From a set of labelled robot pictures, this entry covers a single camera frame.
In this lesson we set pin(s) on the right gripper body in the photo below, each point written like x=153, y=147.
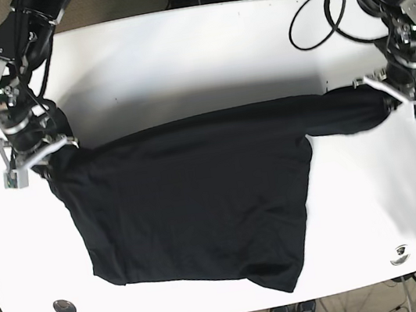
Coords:
x=33, y=128

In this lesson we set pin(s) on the plain black T-shirt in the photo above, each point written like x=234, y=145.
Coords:
x=218, y=196

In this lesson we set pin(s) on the metal table grommet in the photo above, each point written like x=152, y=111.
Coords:
x=63, y=305
x=400, y=255

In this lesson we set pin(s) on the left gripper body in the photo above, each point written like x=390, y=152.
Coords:
x=398, y=77

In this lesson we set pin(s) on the right metal table grommet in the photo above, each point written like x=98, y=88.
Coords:
x=400, y=255

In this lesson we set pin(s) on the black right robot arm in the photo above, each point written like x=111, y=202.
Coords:
x=26, y=38

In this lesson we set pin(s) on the left metal table grommet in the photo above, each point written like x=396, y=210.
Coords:
x=63, y=305

